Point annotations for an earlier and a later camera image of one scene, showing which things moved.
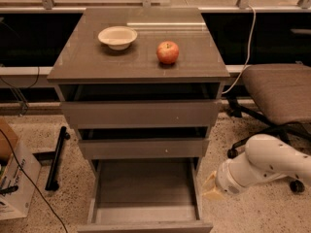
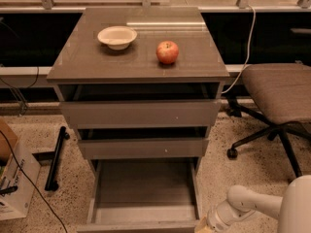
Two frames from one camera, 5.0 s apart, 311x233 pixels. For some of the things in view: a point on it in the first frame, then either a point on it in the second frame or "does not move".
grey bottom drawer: x=145 y=196 does not move
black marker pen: x=10 y=189 does not move
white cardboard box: x=20 y=170 does not move
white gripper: x=225 y=178 -> x=216 y=217
